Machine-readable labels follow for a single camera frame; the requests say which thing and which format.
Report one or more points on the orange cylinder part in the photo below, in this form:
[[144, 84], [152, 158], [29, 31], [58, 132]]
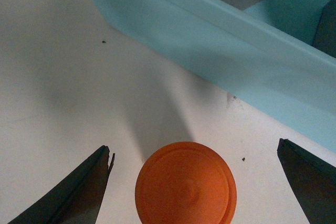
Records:
[[185, 182]]

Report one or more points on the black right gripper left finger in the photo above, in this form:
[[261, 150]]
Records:
[[78, 197]]

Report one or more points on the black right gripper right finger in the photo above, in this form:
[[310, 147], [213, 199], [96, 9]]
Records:
[[311, 179]]

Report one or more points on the blue plastic box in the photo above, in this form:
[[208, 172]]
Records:
[[270, 70]]

